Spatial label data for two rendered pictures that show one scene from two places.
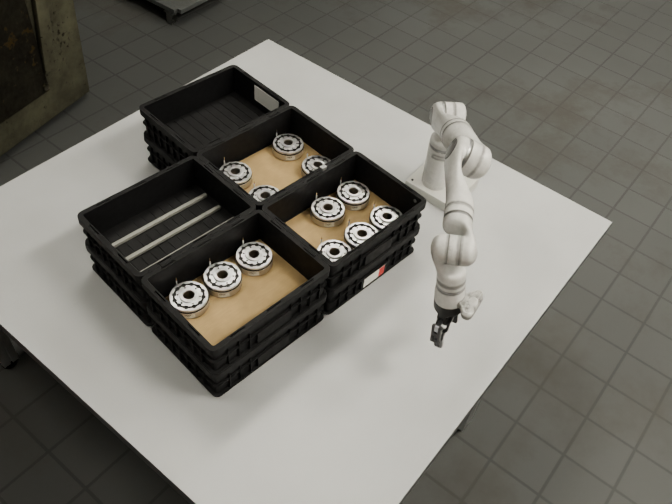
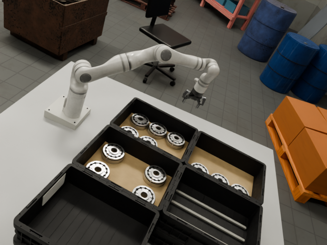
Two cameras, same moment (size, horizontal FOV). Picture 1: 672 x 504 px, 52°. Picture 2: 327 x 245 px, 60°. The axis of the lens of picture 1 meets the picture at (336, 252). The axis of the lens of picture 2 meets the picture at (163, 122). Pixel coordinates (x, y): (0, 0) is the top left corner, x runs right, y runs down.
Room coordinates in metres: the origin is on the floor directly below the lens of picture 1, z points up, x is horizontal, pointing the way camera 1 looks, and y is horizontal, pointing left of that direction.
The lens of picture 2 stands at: (2.03, 0.95, 1.81)
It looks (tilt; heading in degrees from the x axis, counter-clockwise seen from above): 36 degrees down; 236
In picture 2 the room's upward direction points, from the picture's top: 24 degrees clockwise
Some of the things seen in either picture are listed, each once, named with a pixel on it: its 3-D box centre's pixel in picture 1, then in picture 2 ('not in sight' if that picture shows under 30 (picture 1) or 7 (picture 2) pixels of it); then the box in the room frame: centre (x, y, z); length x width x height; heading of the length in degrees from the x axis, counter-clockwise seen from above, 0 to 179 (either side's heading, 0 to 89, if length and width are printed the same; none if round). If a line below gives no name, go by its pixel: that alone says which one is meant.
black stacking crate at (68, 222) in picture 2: (216, 120); (90, 225); (1.81, 0.45, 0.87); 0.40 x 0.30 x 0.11; 140
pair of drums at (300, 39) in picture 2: not in sight; (303, 68); (-2.12, -2.11, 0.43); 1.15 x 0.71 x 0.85; 147
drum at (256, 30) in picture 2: not in sight; (265, 30); (-2.11, -3.33, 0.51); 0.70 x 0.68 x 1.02; 144
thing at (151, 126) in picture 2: (361, 235); (157, 129); (1.38, -0.07, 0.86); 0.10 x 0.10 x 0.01
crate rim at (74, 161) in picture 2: (276, 154); (131, 164); (1.62, 0.22, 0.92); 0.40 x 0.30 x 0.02; 140
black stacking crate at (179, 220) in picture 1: (170, 226); (210, 217); (1.31, 0.48, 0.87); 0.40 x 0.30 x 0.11; 140
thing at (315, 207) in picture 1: (327, 208); (147, 143); (1.47, 0.04, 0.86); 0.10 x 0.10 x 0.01
